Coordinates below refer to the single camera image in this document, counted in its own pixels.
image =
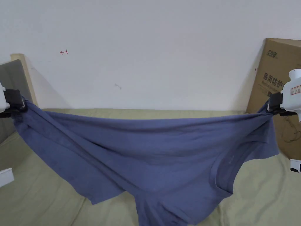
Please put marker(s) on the bed with pale green sheet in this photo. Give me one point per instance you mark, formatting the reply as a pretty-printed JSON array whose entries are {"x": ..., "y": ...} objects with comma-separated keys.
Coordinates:
[{"x": 47, "y": 200}]

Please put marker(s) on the dark blue shirt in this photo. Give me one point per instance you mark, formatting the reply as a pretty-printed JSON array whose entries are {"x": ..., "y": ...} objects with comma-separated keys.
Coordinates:
[{"x": 145, "y": 150}]

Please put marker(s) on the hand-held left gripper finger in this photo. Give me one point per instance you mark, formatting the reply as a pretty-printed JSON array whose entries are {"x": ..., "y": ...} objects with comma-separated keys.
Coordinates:
[
  {"x": 8, "y": 114},
  {"x": 20, "y": 104}
]

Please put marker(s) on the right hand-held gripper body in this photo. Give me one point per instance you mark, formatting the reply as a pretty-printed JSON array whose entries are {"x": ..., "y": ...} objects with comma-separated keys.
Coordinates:
[{"x": 291, "y": 98}]

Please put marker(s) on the white device with black part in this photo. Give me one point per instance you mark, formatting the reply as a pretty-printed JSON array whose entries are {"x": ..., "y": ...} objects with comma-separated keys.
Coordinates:
[{"x": 295, "y": 164}]

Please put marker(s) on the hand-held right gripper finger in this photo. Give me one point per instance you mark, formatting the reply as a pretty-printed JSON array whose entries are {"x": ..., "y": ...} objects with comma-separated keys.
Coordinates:
[
  {"x": 284, "y": 112},
  {"x": 270, "y": 106}
]

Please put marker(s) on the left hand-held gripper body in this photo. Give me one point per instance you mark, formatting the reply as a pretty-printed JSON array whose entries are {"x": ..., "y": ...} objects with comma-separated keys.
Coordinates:
[{"x": 2, "y": 97}]

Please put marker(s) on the white flat box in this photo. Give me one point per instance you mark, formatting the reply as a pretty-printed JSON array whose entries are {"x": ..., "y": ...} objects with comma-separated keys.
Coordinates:
[{"x": 5, "y": 177}]

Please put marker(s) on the grey padded headboard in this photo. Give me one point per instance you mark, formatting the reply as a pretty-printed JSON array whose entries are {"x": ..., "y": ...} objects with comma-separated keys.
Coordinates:
[{"x": 11, "y": 75}]

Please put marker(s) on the brown cardboard carton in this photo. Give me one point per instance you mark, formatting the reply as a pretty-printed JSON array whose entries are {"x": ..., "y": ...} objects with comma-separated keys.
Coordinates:
[{"x": 270, "y": 70}]

